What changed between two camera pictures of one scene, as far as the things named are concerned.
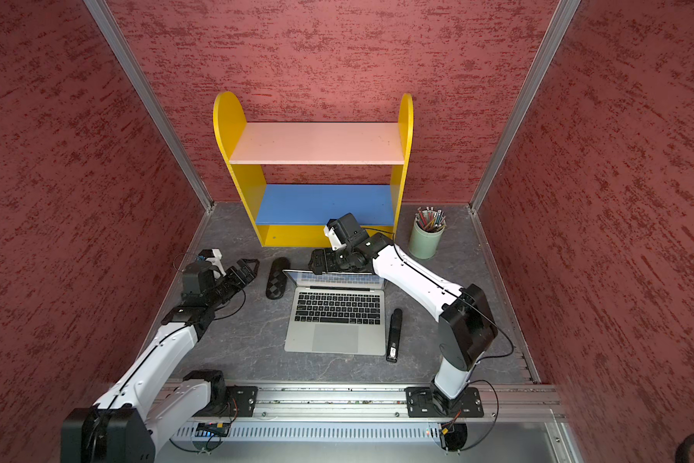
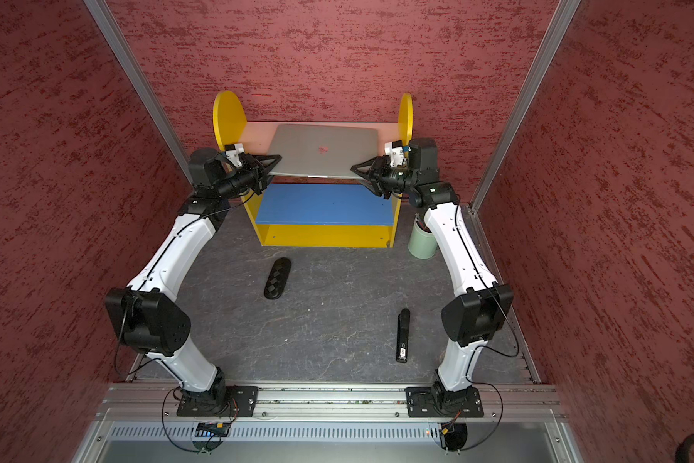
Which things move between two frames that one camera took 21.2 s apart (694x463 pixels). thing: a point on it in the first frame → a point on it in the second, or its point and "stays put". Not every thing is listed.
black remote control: [278, 279] stays put
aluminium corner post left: [127, 58] stays put
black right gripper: [330, 267] → [378, 174]
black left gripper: [232, 272] → [258, 170]
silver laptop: [336, 313] → [321, 149]
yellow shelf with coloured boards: [295, 215] stays put
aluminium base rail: [327, 403] stays put
